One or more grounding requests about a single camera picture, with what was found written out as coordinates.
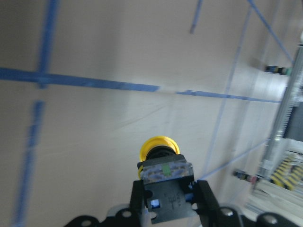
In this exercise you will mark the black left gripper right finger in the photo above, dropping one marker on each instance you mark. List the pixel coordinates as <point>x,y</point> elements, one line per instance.
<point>207,204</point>

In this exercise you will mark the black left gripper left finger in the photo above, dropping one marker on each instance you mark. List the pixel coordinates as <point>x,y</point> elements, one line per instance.
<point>137,201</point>

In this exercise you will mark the yellow push button switch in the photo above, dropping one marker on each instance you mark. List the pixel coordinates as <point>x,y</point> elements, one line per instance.
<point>167,180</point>

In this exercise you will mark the small black button switch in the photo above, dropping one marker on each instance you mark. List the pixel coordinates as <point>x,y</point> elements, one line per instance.
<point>242,175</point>

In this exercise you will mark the aluminium frame post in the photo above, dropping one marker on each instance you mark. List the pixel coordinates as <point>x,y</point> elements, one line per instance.
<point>283,114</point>

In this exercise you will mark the green push button switch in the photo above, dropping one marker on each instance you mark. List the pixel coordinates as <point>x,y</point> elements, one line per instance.
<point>278,70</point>

